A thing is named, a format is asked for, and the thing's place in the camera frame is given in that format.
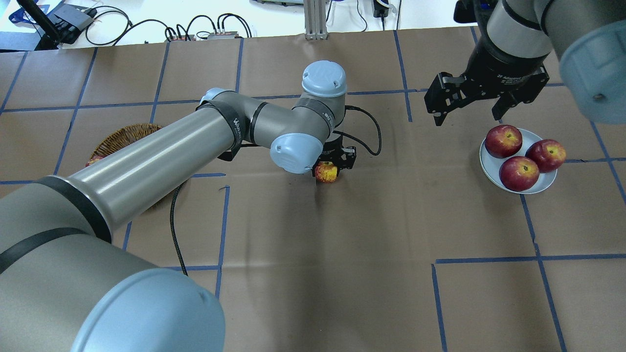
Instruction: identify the red apple plate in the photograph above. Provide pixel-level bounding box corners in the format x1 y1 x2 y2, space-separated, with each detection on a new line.
499 156 540 192
525 139 566 173
484 124 523 158

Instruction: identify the red apple in basket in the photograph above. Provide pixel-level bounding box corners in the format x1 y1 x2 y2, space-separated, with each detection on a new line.
85 154 104 167

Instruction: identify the red apple plate right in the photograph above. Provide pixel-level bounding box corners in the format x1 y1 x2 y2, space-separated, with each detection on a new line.
525 139 566 173

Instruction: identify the red apple carried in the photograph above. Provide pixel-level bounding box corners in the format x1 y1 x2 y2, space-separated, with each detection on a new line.
313 162 338 183

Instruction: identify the wicker basket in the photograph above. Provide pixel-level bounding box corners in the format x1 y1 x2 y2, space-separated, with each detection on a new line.
90 123 163 158

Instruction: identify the red apple plate front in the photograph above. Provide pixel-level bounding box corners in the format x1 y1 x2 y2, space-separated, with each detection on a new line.
484 124 523 158

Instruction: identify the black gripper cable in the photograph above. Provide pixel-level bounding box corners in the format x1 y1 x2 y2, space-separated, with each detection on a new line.
169 105 383 277

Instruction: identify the black gripper holding apple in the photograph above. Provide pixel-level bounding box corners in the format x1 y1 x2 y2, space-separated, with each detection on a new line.
312 131 357 177

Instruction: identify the light blue plate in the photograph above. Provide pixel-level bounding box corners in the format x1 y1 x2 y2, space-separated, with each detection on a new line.
479 125 566 194

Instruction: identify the black gripper idle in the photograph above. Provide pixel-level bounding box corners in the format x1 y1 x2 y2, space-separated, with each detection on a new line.
425 39 550 127

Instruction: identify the aluminium frame post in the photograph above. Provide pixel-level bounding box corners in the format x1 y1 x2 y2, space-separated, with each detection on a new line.
303 0 328 40

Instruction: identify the red apple plate left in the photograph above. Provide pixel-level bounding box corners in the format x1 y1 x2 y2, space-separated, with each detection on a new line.
499 156 540 192

